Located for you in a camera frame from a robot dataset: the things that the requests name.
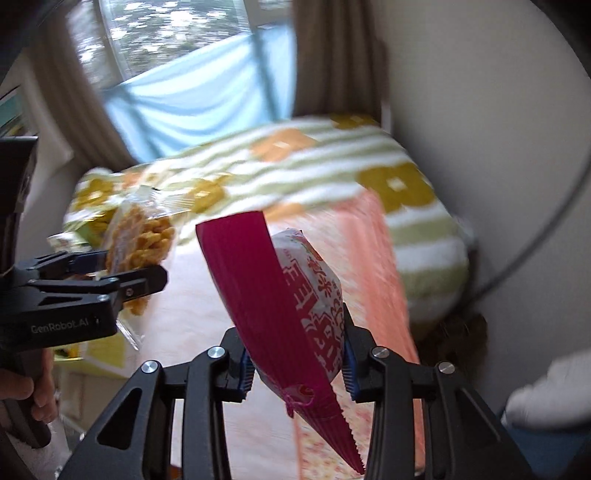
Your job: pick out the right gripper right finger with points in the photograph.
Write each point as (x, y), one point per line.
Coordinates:
(428, 423)

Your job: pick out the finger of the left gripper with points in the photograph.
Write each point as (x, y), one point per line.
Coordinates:
(63, 264)
(124, 286)

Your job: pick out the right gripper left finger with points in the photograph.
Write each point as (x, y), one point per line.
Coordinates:
(132, 438)

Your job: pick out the waffle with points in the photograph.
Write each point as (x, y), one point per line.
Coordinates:
(143, 230)

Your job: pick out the magenta white snack bag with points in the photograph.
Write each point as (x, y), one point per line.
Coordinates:
(286, 304)

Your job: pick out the person left hand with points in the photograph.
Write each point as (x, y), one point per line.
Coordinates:
(17, 387)

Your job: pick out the green cardboard box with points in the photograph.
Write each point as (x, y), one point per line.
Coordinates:
(109, 357)

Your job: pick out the framed houses picture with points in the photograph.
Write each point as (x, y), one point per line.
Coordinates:
(12, 114)

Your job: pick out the left brown curtain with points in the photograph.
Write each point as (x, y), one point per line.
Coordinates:
(70, 98)

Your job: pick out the brown curtain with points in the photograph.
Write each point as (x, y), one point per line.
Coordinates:
(70, 98)
(340, 59)

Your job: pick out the floral striped quilt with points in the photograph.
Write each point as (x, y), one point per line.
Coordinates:
(296, 166)

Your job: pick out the light blue hanging cloth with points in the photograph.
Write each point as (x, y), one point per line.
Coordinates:
(230, 86)

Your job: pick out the window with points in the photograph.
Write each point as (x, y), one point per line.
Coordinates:
(141, 35)

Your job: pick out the right brown curtain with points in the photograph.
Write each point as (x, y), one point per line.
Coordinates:
(340, 59)

